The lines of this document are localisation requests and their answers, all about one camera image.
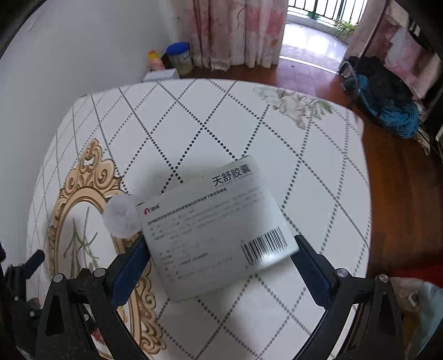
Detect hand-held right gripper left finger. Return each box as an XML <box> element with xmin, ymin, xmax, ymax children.
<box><xmin>35</xmin><ymin>235</ymin><xmax>150</xmax><ymax>360</ymax></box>

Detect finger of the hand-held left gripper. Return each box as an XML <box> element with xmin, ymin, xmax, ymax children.
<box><xmin>20</xmin><ymin>250</ymin><xmax>46</xmax><ymax>278</ymax></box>

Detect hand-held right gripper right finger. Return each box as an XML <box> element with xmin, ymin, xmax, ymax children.
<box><xmin>293</xmin><ymin>234</ymin><xmax>406</xmax><ymax>360</ymax></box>

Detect green and white box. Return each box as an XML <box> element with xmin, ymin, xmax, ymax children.
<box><xmin>140</xmin><ymin>155</ymin><xmax>300</xmax><ymax>303</ymax></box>

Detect white tube bottle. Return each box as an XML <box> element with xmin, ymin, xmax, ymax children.
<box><xmin>103</xmin><ymin>194</ymin><xmax>145</xmax><ymax>240</ymax></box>

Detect pink cloth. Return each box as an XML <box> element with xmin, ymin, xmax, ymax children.
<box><xmin>91</xmin><ymin>327</ymin><xmax>110</xmax><ymax>352</ymax></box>

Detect light blue blanket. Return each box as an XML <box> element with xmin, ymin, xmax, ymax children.
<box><xmin>404</xmin><ymin>282</ymin><xmax>443</xmax><ymax>360</ymax></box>

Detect white checked floral tablecloth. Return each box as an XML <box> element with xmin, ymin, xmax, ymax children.
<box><xmin>26</xmin><ymin>78</ymin><xmax>372</xmax><ymax>360</ymax></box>

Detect blue bag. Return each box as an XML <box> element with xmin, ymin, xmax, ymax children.
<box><xmin>356</xmin><ymin>74</ymin><xmax>422</xmax><ymax>140</ymax></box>

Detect flat white box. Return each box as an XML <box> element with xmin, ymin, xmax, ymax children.
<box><xmin>143</xmin><ymin>68</ymin><xmax>181</xmax><ymax>83</ymax></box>

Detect blue-lid jar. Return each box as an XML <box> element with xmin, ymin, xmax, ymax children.
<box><xmin>166</xmin><ymin>42</ymin><xmax>194</xmax><ymax>76</ymax></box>

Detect green potted plant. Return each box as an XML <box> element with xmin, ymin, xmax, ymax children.
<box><xmin>331</xmin><ymin>19</ymin><xmax>358</xmax><ymax>43</ymax></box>

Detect black balcony railing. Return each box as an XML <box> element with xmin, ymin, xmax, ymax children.
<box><xmin>287</xmin><ymin>0</ymin><xmax>368</xmax><ymax>22</ymax></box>

